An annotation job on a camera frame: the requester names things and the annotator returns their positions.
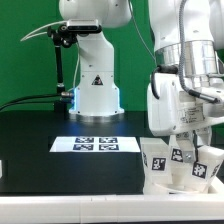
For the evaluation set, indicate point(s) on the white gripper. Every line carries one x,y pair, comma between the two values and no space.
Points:
173,111

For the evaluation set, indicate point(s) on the white round stool seat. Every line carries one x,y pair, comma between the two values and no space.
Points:
175,184

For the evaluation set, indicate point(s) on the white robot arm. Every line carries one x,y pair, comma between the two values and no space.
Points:
185,90

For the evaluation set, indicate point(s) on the white L-shaped fence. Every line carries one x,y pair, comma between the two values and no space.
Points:
114,209

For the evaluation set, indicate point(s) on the white fiducial marker sheet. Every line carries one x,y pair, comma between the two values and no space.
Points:
95,144

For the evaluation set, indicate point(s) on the white block at left edge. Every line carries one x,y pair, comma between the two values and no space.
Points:
1,172

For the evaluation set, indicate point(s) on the black camera on stand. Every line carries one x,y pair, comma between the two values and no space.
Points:
83,26

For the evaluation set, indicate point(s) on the black camera stand pole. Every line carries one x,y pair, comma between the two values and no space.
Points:
60,63

